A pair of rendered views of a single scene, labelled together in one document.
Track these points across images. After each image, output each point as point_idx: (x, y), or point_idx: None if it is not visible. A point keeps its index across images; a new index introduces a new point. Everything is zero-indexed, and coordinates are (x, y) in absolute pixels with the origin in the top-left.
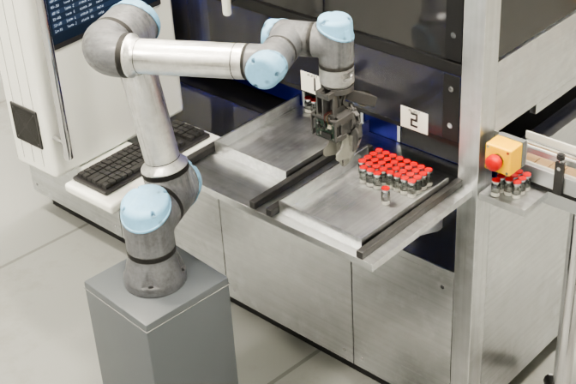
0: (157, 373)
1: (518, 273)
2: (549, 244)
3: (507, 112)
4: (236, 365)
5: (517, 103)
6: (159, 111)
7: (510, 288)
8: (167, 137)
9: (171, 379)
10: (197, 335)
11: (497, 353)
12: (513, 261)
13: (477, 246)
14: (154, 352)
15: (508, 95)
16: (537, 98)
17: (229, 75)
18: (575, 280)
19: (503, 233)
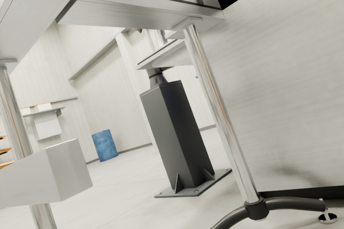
0: (145, 112)
1: (254, 95)
2: (294, 79)
3: None
4: (170, 120)
5: None
6: (156, 34)
7: (249, 105)
8: (158, 42)
9: (150, 116)
10: (154, 102)
11: (256, 153)
12: (242, 85)
13: (196, 67)
14: (143, 104)
15: None
16: None
17: None
18: (201, 81)
19: (220, 62)
